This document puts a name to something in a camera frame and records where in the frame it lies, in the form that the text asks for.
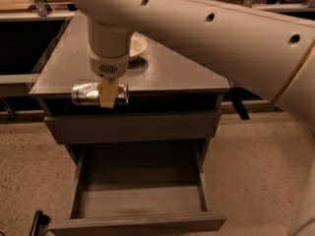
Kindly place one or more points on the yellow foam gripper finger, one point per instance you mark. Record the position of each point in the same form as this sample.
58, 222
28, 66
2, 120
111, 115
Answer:
107, 92

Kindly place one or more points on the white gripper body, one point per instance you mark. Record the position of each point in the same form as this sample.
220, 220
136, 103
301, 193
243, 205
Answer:
108, 67

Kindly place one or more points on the silver blue redbull can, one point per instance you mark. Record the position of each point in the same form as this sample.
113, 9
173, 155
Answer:
87, 94

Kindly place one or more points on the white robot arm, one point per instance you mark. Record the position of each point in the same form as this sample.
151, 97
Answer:
269, 54

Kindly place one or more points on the closed grey top drawer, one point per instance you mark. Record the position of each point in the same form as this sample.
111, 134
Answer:
96, 129

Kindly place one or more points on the grey drawer cabinet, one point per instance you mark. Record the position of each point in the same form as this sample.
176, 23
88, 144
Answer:
159, 81

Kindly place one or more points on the open grey middle drawer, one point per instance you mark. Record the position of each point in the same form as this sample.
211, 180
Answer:
139, 189

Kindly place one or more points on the beige paper bowl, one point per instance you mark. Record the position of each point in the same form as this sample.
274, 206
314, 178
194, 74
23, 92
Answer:
137, 46

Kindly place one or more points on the black object at floor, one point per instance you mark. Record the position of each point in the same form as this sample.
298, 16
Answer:
40, 223

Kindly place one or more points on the metal frame rail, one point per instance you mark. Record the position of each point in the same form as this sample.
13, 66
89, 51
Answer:
20, 16

